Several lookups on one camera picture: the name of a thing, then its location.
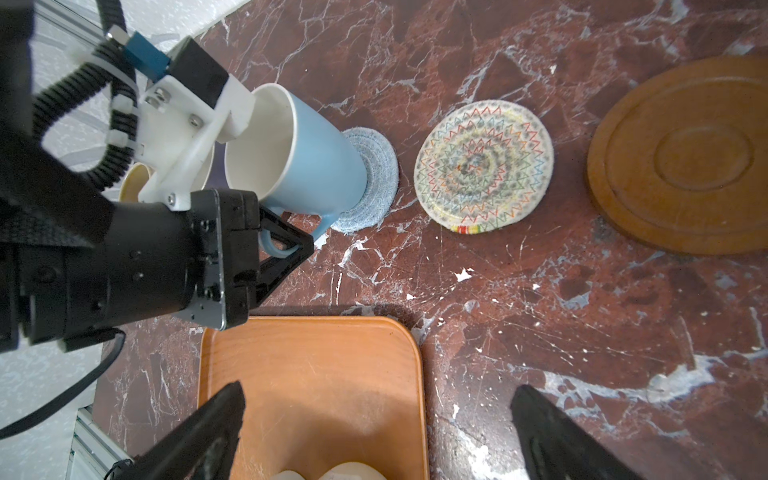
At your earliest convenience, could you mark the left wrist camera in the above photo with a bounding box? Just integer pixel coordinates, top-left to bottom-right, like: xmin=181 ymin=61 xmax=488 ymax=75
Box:
xmin=106 ymin=25 xmax=255 ymax=211

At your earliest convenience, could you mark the beige ceramic mug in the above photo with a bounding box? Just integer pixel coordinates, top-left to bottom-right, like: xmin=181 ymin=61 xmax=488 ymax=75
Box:
xmin=118 ymin=163 xmax=153 ymax=203

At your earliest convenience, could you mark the grey woven coaster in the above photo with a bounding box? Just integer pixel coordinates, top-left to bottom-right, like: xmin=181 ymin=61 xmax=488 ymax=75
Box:
xmin=331 ymin=127 xmax=399 ymax=234

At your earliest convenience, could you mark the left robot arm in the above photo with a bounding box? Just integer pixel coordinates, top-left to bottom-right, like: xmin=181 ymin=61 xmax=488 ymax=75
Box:
xmin=1 ymin=1 xmax=314 ymax=351

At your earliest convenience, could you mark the purple ceramic mug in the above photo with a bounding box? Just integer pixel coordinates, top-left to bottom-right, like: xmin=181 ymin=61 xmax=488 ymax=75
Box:
xmin=190 ymin=143 xmax=227 ymax=192

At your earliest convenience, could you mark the brown wooden coaster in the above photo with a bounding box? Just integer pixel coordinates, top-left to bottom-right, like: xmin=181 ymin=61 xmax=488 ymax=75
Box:
xmin=586 ymin=56 xmax=767 ymax=255

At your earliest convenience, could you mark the white speckled mug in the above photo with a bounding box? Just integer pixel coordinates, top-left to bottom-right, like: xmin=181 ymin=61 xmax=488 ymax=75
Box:
xmin=271 ymin=462 xmax=386 ymax=480

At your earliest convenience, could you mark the light blue mug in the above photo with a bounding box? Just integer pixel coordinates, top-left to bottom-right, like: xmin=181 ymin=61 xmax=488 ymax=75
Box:
xmin=224 ymin=83 xmax=367 ymax=239

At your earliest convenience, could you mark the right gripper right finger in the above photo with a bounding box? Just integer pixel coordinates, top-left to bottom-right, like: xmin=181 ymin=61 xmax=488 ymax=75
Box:
xmin=510 ymin=384 xmax=640 ymax=480

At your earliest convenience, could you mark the cream woven coaster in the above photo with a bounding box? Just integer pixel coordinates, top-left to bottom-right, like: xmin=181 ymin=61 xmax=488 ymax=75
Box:
xmin=414 ymin=100 xmax=555 ymax=235

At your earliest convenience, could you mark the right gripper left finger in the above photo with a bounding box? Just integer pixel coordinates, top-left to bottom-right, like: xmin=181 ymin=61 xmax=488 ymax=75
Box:
xmin=119 ymin=381 xmax=246 ymax=479

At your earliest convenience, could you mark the orange serving tray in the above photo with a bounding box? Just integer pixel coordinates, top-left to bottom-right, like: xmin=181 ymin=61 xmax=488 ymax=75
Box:
xmin=198 ymin=316 xmax=429 ymax=479

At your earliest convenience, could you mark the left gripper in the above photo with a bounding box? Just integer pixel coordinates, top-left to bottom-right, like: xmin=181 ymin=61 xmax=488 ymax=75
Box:
xmin=1 ymin=190 xmax=314 ymax=352

